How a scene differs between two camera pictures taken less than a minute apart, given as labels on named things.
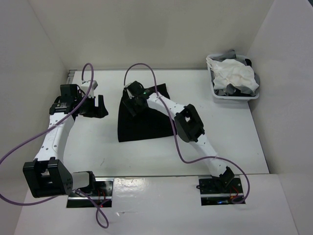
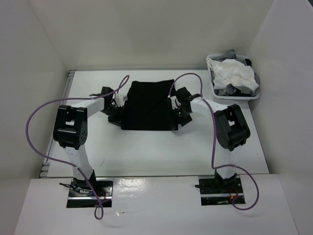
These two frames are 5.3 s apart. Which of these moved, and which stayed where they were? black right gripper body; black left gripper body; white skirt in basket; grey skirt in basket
Moved: black right gripper body; black left gripper body
Stayed: grey skirt in basket; white skirt in basket
